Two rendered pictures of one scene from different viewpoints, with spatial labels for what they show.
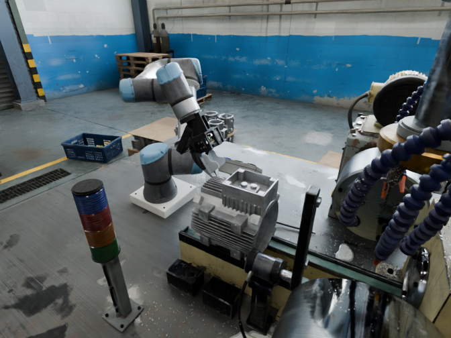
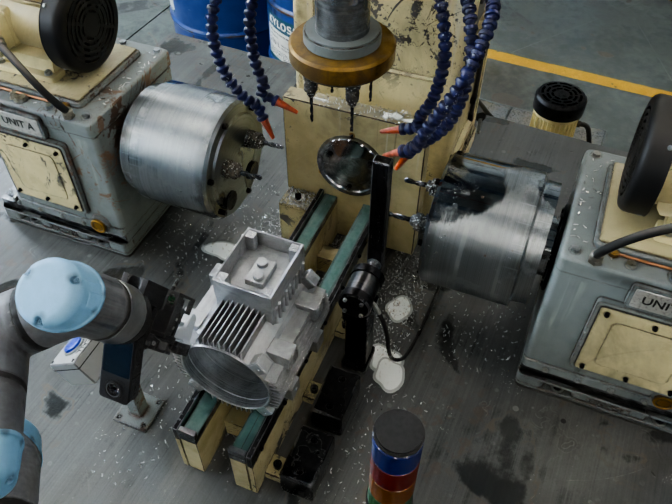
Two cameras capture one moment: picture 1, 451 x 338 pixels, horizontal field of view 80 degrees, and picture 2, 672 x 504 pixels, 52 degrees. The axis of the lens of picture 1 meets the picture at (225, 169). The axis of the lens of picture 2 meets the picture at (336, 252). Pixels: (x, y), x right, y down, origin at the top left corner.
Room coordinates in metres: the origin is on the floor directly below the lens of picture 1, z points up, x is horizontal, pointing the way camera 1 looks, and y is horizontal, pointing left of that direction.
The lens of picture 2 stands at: (0.60, 0.65, 1.94)
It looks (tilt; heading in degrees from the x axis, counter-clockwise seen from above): 48 degrees down; 261
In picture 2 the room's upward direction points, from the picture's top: straight up
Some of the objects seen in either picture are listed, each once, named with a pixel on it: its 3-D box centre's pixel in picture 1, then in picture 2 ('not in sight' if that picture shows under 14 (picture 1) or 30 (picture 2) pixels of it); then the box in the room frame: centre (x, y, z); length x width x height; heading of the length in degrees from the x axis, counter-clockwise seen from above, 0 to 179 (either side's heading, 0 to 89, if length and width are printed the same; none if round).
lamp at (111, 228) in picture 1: (100, 231); (392, 476); (0.47, 0.28, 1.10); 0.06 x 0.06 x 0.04
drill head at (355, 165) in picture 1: (380, 185); (174, 143); (0.76, -0.51, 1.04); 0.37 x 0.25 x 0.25; 150
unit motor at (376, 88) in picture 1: (383, 126); (35, 73); (1.01, -0.63, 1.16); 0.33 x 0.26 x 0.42; 150
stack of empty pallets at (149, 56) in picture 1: (145, 72); not in sight; (7.44, 2.12, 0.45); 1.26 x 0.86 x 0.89; 57
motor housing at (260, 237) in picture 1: (236, 215); (254, 330); (0.63, -0.03, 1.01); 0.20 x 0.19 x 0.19; 59
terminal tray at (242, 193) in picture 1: (249, 192); (260, 276); (0.61, -0.07, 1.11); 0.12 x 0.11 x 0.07; 59
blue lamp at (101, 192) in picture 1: (90, 197); (397, 443); (0.47, 0.28, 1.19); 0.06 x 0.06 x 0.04
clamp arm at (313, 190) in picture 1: (302, 243); (378, 218); (0.40, -0.15, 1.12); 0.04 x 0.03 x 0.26; 60
